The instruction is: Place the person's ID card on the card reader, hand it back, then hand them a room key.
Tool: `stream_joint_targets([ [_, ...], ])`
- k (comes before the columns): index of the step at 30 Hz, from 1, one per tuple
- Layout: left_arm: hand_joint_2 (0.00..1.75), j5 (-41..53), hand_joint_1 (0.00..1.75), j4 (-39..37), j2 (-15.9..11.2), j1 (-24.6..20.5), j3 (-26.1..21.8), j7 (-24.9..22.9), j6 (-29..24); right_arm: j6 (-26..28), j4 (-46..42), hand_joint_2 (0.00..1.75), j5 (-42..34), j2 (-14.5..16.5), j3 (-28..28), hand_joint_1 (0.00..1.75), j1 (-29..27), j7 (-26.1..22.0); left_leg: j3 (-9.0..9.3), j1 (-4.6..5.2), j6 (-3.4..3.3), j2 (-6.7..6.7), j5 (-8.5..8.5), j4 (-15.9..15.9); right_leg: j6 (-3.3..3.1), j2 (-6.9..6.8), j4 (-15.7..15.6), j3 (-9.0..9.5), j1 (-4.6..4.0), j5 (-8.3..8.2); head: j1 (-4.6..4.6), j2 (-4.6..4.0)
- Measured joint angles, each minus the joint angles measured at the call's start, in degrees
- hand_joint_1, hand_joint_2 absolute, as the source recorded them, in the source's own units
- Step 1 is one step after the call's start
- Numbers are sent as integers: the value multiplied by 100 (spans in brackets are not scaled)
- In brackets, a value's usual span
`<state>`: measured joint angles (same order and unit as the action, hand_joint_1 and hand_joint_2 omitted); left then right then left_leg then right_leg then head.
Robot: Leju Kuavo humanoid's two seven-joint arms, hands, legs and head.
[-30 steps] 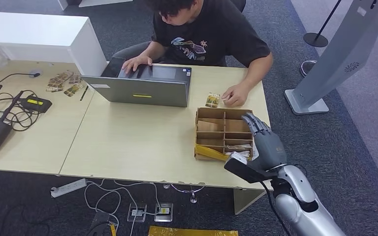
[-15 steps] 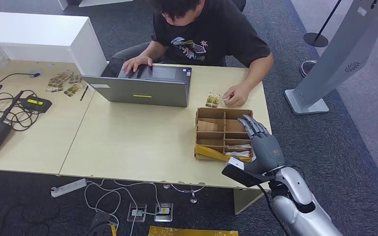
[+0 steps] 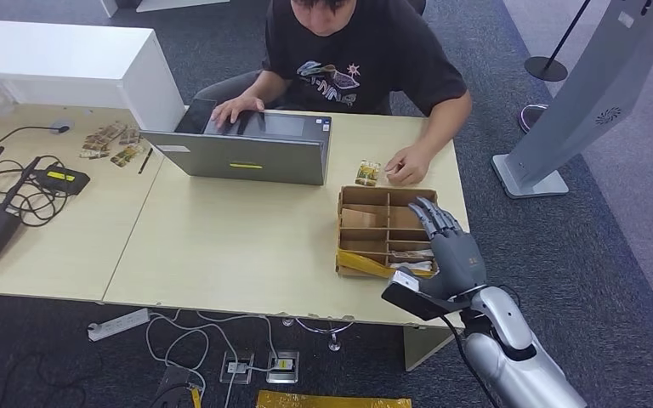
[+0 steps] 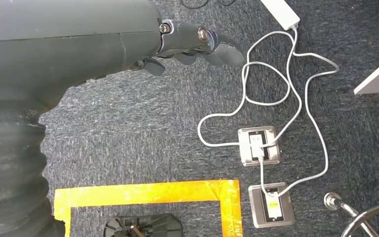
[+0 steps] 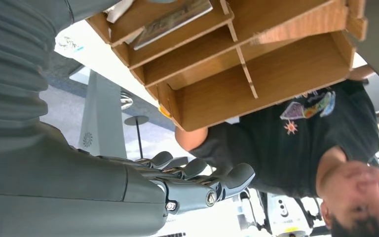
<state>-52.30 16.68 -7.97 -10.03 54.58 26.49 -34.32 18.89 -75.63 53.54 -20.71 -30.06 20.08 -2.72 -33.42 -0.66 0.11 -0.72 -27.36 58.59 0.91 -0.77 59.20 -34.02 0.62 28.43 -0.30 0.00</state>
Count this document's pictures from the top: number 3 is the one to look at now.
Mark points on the pale desk leg panel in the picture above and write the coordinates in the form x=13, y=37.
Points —
x=422, y=346

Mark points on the autumn trees photo ID card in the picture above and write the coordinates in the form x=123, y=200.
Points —
x=367, y=173

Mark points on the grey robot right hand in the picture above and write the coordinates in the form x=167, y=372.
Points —
x=456, y=262

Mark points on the person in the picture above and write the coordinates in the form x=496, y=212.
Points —
x=360, y=50

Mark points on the grey laptop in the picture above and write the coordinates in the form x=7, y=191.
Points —
x=247, y=155

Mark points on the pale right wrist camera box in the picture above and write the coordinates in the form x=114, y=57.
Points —
x=416, y=301

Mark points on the white furniture base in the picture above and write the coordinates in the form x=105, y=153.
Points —
x=163, y=4

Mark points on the white cabinet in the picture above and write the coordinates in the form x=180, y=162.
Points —
x=50, y=62

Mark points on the chrome stool base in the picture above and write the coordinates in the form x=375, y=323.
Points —
x=334, y=340

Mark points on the grey kiosk stand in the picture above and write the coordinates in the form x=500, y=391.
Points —
x=585, y=112

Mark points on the person's left hand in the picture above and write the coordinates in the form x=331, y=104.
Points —
x=411, y=166

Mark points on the black stanchion post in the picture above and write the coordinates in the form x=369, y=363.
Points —
x=546, y=69

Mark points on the round dark disc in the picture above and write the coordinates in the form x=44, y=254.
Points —
x=532, y=117

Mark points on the black phone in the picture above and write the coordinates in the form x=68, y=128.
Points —
x=194, y=115

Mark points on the black gooseneck microphone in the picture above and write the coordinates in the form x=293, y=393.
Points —
x=22, y=129

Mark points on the person's right hand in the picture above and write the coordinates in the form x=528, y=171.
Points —
x=236, y=107

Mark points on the person's left forearm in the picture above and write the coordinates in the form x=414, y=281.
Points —
x=447, y=124

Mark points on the black adapter with yellow label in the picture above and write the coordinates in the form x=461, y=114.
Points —
x=62, y=179

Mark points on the black pen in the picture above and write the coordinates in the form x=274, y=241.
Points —
x=145, y=161

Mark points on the steel floor socket yellow label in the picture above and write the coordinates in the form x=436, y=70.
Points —
x=283, y=366

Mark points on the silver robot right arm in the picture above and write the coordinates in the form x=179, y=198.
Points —
x=518, y=360

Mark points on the cardboard divider box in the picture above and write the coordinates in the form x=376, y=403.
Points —
x=371, y=194

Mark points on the person's right forearm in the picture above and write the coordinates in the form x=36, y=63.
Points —
x=267, y=87

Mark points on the white power strip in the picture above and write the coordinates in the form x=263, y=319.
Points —
x=118, y=325

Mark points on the yellow floor tape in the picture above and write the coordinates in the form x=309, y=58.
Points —
x=332, y=401

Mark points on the black floor adapter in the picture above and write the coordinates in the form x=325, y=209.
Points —
x=171, y=377

